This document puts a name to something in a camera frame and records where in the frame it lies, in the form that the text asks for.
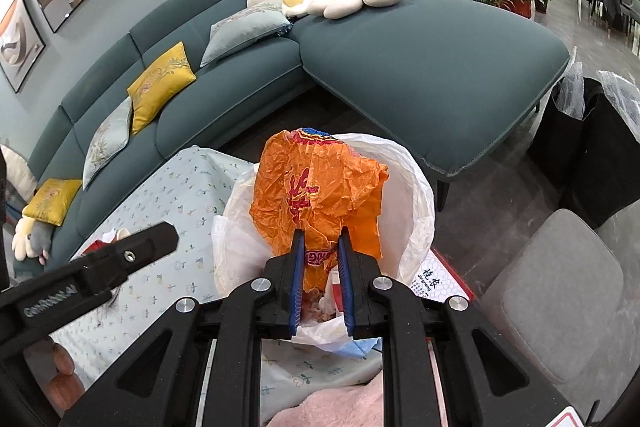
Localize grey mouse plush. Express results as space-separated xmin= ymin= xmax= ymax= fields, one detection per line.
xmin=22 ymin=222 xmax=58 ymax=265

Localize teal sofa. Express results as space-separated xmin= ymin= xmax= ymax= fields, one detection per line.
xmin=15 ymin=0 xmax=571 ymax=278

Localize clear bubble wrap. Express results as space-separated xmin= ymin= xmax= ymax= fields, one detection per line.
xmin=552 ymin=62 xmax=586 ymax=120

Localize yellow embroidered cushion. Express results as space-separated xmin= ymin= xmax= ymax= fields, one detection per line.
xmin=21 ymin=178 xmax=83 ymax=228
xmin=126 ymin=41 xmax=198 ymax=136

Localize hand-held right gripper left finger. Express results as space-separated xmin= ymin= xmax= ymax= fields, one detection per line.
xmin=60 ymin=229 xmax=307 ymax=427

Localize cream flower cushion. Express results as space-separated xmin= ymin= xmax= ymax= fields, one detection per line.
xmin=11 ymin=217 xmax=38 ymax=263

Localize orange plastic bag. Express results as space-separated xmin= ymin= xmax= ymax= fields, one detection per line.
xmin=249 ymin=127 xmax=391 ymax=293

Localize black trash bin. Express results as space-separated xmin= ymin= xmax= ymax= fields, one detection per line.
xmin=527 ymin=77 xmax=640 ymax=230

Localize white tissue with red stains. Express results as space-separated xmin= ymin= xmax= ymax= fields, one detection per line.
xmin=85 ymin=227 xmax=133 ymax=253

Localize pink fluffy blanket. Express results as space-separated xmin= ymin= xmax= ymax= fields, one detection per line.
xmin=265 ymin=374 xmax=386 ymax=427

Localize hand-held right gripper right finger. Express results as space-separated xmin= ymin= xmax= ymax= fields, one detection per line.
xmin=337 ymin=227 xmax=576 ymax=427

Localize white bag lined trash bin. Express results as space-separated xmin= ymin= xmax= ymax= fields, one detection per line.
xmin=211 ymin=133 xmax=437 ymax=350

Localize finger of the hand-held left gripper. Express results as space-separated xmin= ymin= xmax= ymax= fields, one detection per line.
xmin=70 ymin=221 xmax=180 ymax=301

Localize floral light blue tablecloth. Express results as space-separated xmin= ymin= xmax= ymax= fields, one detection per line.
xmin=47 ymin=146 xmax=386 ymax=408

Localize white box red border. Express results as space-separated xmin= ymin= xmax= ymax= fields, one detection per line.
xmin=395 ymin=247 xmax=473 ymax=308

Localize grey upholstered chair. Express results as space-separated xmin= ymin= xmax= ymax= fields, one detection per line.
xmin=480 ymin=209 xmax=626 ymax=385

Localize person's left hand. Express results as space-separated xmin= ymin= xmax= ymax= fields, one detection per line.
xmin=50 ymin=339 xmax=87 ymax=414

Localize light blue paper piece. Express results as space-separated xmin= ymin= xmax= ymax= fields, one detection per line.
xmin=320 ymin=338 xmax=383 ymax=360

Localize light blue embroidered cushion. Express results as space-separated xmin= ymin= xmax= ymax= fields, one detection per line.
xmin=81 ymin=96 xmax=135 ymax=192
xmin=200 ymin=0 xmax=293 ymax=68

